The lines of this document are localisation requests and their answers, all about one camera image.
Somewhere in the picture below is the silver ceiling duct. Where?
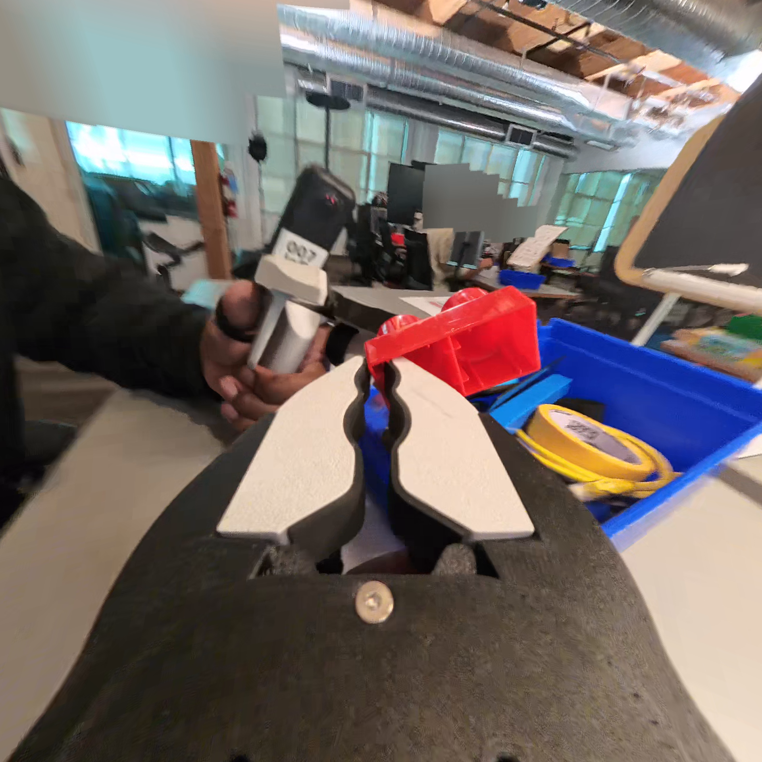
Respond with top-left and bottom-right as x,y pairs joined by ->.
554,0 -> 762,66
279,5 -> 635,146

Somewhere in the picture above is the white light bar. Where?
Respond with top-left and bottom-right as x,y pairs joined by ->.
642,264 -> 762,313

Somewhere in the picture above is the wooden post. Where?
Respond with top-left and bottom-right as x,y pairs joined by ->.
189,140 -> 234,281

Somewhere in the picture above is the black computer monitor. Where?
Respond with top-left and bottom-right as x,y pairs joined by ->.
387,162 -> 427,227

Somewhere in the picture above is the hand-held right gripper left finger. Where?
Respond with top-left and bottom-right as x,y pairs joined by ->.
216,356 -> 369,562

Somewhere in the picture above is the black board wooden rim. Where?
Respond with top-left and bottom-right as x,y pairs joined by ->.
614,74 -> 762,287

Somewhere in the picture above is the light blue foam block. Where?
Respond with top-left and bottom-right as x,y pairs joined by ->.
489,374 -> 573,432

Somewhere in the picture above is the blue plastic bin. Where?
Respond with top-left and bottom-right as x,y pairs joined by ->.
356,317 -> 762,551

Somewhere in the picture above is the person's left forearm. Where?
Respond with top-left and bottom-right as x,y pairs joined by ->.
0,175 -> 218,400

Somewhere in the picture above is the black tripod light stand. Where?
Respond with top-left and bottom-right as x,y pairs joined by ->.
305,91 -> 352,173

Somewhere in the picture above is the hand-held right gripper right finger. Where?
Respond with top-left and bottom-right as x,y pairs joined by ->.
384,356 -> 536,554

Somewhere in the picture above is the person's left hand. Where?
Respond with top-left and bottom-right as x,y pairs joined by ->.
201,280 -> 334,432

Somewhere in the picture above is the red toy building block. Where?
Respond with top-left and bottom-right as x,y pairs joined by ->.
364,287 -> 541,398

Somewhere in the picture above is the dotted paper sign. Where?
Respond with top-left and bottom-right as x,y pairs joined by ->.
506,224 -> 568,269

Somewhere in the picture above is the yellow tape roll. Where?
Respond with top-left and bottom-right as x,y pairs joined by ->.
516,404 -> 681,501

